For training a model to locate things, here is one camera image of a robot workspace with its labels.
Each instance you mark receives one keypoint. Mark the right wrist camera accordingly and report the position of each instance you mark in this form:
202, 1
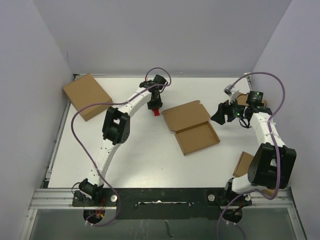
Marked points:
232, 92

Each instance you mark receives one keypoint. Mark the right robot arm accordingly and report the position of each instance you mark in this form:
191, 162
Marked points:
273, 162

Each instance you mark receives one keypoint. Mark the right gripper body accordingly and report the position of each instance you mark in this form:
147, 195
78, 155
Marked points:
235, 111

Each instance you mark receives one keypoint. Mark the cardboard box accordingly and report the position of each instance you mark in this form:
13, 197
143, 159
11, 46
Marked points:
86, 91
243, 99
190, 123
243, 165

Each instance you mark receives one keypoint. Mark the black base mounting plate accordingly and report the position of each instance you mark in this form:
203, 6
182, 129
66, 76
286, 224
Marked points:
161, 203

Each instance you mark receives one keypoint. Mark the red rectangular block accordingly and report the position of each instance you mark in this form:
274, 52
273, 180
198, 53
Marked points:
156, 112

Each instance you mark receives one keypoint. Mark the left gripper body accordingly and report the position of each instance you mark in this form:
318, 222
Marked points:
155, 102

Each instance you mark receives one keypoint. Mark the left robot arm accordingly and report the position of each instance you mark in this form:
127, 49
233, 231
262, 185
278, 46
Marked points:
116, 130

